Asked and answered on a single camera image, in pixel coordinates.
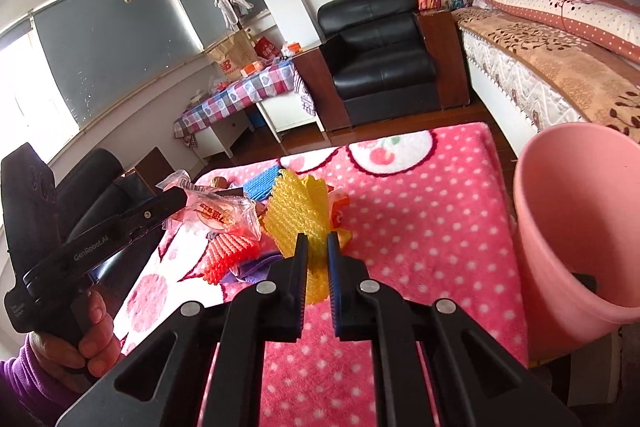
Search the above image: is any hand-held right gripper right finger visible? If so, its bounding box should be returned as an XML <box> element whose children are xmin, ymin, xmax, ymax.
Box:
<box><xmin>326</xmin><ymin>232</ymin><xmax>583</xmax><ymax>427</ymax></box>

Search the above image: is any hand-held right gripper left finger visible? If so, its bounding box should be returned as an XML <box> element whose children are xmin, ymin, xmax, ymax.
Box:
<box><xmin>55</xmin><ymin>234</ymin><xmax>310</xmax><ymax>427</ymax></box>

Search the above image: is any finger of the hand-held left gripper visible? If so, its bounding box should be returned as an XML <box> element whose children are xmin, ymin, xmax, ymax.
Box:
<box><xmin>116</xmin><ymin>188</ymin><xmax>188</xmax><ymax>234</ymax></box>

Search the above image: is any small clear snack wrapper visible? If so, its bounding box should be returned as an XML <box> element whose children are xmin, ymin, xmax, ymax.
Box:
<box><xmin>156</xmin><ymin>169</ymin><xmax>193</xmax><ymax>192</ymax></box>

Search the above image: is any purple cloth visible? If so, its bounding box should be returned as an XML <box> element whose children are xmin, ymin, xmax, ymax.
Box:
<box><xmin>220</xmin><ymin>249</ymin><xmax>291</xmax><ymax>285</ymax></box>

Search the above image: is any clear wrapper with red print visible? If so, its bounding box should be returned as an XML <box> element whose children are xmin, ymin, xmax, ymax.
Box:
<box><xmin>165</xmin><ymin>184</ymin><xmax>263</xmax><ymax>240</ymax></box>

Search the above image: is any red foam net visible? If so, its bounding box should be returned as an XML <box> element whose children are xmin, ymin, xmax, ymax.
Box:
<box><xmin>202</xmin><ymin>232</ymin><xmax>263</xmax><ymax>285</ymax></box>

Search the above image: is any yellow foam net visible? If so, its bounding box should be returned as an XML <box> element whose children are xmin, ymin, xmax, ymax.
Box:
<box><xmin>259</xmin><ymin>168</ymin><xmax>352</xmax><ymax>305</ymax></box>

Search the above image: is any blue foam net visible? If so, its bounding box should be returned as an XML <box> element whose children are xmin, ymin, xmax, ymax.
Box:
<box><xmin>243</xmin><ymin>164</ymin><xmax>283</xmax><ymax>202</ymax></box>

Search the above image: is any pink plastic bucket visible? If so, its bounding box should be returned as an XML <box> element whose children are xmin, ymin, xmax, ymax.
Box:
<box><xmin>514</xmin><ymin>122</ymin><xmax>640</xmax><ymax>360</ymax></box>

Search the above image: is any person's left forearm purple sleeve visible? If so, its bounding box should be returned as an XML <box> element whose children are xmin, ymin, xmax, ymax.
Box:
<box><xmin>0</xmin><ymin>336</ymin><xmax>68</xmax><ymax>427</ymax></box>

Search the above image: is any person's left hand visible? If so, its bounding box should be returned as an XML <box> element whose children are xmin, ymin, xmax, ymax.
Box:
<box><xmin>27</xmin><ymin>287</ymin><xmax>124</xmax><ymax>395</ymax></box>

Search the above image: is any orange white wrapper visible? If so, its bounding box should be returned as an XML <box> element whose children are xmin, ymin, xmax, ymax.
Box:
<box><xmin>327</xmin><ymin>187</ymin><xmax>352</xmax><ymax>229</ymax></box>

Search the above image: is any pink dotted blanket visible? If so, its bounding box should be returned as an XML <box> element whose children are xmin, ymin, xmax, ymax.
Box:
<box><xmin>115</xmin><ymin>122</ymin><xmax>531</xmax><ymax>427</ymax></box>

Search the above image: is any side table with checkered cloth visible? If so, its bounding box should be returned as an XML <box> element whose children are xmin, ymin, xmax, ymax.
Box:
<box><xmin>173</xmin><ymin>57</ymin><xmax>306</xmax><ymax>140</ymax></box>

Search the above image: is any white cabinet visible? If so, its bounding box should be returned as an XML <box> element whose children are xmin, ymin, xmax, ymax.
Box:
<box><xmin>195</xmin><ymin>92</ymin><xmax>326</xmax><ymax>158</ymax></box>

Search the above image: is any large grey window blind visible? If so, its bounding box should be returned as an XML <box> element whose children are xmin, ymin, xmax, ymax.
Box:
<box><xmin>32</xmin><ymin>0</ymin><xmax>206</xmax><ymax>105</ymax></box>

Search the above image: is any brown paper bag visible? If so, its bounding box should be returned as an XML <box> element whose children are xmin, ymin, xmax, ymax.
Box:
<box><xmin>204</xmin><ymin>29</ymin><xmax>258</xmax><ymax>82</ymax></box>

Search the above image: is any red box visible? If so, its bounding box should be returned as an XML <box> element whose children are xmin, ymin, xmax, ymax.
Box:
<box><xmin>254</xmin><ymin>37</ymin><xmax>281</xmax><ymax>62</ymax></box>

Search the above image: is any white hanging garment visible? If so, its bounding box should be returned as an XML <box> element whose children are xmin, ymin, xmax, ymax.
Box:
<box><xmin>214</xmin><ymin>0</ymin><xmax>253</xmax><ymax>30</ymax></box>

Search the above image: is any black leather armchair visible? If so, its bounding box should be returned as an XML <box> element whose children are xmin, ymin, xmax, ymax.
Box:
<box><xmin>317</xmin><ymin>0</ymin><xmax>443</xmax><ymax>132</ymax></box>

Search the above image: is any brown wooden side table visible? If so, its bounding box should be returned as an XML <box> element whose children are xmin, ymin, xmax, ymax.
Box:
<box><xmin>417</xmin><ymin>9</ymin><xmax>473</xmax><ymax>110</ymax></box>

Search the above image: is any bed with floral bedding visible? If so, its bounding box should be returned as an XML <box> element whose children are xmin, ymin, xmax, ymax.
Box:
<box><xmin>452</xmin><ymin>7</ymin><xmax>640</xmax><ymax>142</ymax></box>

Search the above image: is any dotted floral quilt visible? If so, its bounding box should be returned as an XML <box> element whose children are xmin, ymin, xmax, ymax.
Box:
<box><xmin>465</xmin><ymin>0</ymin><xmax>640</xmax><ymax>68</ymax></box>

